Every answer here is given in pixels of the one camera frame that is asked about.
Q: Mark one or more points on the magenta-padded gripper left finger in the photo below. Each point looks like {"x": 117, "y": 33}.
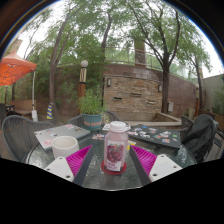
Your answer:
{"x": 60, "y": 168}

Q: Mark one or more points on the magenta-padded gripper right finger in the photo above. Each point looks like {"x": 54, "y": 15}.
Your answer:
{"x": 163, "y": 166}

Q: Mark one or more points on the pink juice bottle white cap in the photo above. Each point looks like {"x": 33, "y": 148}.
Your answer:
{"x": 115, "y": 150}

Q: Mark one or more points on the white cup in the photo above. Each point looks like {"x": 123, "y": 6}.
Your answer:
{"x": 65, "y": 148}

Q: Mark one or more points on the silver laptop with stickers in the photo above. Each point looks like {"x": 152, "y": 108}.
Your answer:
{"x": 61, "y": 133}

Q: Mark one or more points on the yellow card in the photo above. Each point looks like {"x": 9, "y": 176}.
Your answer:
{"x": 132, "y": 143}

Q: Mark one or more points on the black backpack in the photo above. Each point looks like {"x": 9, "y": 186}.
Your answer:
{"x": 200, "y": 136}

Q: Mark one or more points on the blue yellow striped cone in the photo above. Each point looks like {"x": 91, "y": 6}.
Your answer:
{"x": 49, "y": 111}

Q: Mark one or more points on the green plant in blue pot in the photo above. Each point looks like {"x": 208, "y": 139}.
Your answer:
{"x": 91, "y": 105}

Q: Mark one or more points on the orange canopy tent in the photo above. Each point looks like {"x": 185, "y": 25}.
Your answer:
{"x": 15, "y": 68}

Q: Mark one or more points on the grey wall utility box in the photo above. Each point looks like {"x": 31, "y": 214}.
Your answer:
{"x": 170, "y": 106}

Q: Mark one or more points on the globe-topped lamp post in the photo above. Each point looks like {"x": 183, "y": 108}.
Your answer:
{"x": 82, "y": 83}
{"x": 197, "y": 100}

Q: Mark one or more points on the wall lantern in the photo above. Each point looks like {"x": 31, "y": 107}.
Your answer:
{"x": 160, "y": 88}
{"x": 109, "y": 82}

